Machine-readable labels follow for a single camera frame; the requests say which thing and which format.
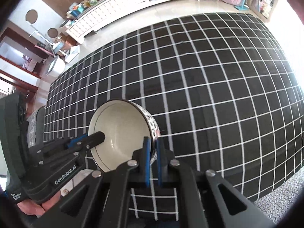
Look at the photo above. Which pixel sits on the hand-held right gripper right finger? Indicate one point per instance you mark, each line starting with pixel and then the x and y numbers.
pixel 160 163

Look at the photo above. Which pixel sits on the cardboard box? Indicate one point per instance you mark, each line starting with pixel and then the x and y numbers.
pixel 67 40

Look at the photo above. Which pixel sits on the grey foam floor mat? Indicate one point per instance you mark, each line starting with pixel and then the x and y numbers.
pixel 277 199

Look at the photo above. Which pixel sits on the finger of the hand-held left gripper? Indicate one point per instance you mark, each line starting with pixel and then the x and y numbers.
pixel 95 139

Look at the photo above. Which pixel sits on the person's left hand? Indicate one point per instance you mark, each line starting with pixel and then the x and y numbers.
pixel 42 206

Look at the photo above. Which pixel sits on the black white checked tablecloth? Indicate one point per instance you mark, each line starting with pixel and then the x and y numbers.
pixel 213 99

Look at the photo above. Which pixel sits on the patterned ceramic bowl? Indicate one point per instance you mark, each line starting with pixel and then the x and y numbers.
pixel 118 123

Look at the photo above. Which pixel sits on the white bucket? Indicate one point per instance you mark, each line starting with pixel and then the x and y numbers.
pixel 55 66

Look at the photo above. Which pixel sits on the white floor stand with discs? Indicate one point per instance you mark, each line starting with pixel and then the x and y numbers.
pixel 45 33

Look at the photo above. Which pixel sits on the white tv cabinet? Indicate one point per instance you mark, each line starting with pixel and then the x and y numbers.
pixel 114 9

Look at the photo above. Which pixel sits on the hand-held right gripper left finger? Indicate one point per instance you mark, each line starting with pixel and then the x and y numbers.
pixel 146 163

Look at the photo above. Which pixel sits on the white flat box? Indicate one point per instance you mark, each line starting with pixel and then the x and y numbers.
pixel 72 54

